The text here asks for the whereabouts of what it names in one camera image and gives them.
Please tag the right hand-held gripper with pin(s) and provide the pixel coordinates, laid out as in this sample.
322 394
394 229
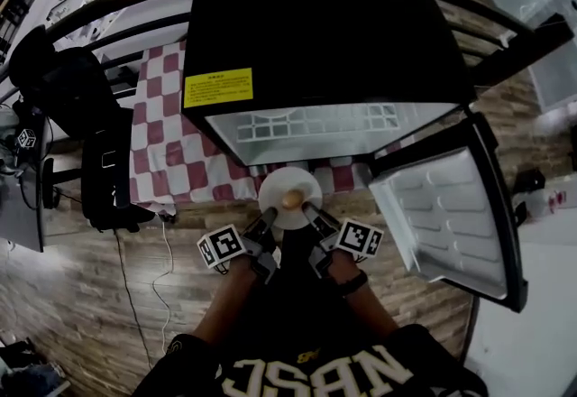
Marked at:
360 239

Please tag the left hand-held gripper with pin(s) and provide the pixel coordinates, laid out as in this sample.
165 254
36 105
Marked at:
223 246

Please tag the orange round food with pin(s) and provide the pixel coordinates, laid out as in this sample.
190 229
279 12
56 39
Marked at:
292 200

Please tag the white plate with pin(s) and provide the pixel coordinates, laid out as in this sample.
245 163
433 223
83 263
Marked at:
288 181

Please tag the black mini fridge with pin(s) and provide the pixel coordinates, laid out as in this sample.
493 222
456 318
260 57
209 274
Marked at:
315 25

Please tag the person's right forearm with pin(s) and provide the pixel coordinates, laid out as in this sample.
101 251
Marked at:
365 314

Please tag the person's left forearm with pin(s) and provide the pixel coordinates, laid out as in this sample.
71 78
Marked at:
225 305

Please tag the white shoe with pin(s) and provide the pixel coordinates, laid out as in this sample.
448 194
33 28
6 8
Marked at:
277 256

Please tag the black wristband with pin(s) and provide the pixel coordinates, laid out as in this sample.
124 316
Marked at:
354 283

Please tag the red white checkered tablecloth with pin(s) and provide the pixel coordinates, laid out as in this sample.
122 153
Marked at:
180 169

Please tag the black printed jersey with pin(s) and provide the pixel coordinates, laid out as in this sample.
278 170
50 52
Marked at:
315 368

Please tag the black backpack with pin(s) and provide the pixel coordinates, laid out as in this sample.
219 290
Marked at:
108 192

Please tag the small black case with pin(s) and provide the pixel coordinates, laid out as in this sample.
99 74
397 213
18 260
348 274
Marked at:
529 181

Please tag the white box with red print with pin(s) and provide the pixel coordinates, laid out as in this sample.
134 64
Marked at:
550 205

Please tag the black office chair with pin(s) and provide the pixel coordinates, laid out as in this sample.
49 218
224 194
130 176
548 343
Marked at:
67 84

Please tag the grey desk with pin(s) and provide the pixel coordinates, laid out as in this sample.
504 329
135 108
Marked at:
22 215

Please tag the white table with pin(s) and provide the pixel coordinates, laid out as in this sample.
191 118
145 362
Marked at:
532 341

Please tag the idle hand-held gripper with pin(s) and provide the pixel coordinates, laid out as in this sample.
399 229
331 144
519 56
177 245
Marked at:
27 139

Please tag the black wooden railing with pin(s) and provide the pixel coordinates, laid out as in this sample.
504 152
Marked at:
112 2

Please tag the blue fabric bag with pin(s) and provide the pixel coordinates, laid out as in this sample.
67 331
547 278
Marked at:
31 377

